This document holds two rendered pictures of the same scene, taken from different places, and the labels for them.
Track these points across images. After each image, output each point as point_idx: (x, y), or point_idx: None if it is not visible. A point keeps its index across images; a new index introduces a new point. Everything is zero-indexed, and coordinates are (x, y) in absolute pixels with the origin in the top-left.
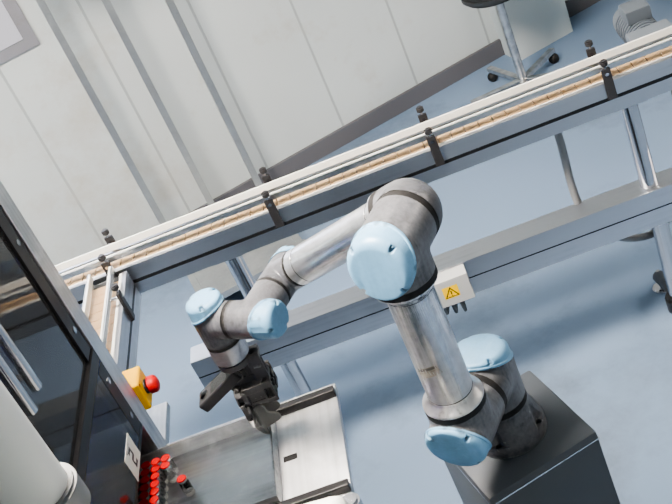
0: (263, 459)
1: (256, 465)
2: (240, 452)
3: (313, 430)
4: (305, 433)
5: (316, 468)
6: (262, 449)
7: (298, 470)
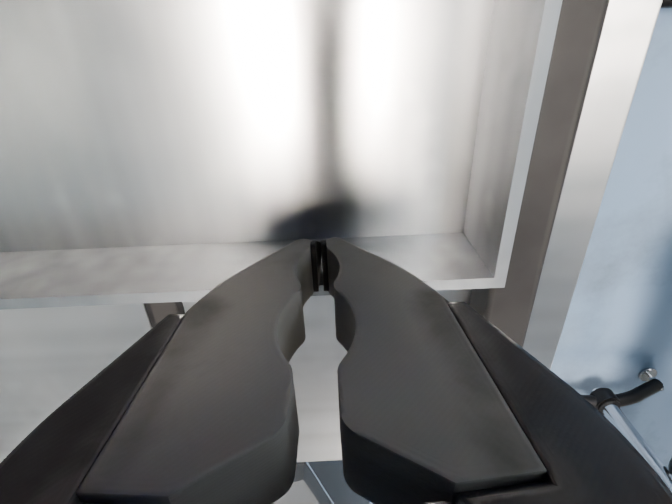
0: (177, 170)
1: (136, 125)
2: (293, 1)
3: (300, 386)
4: (296, 360)
5: (71, 391)
6: (263, 165)
7: (69, 330)
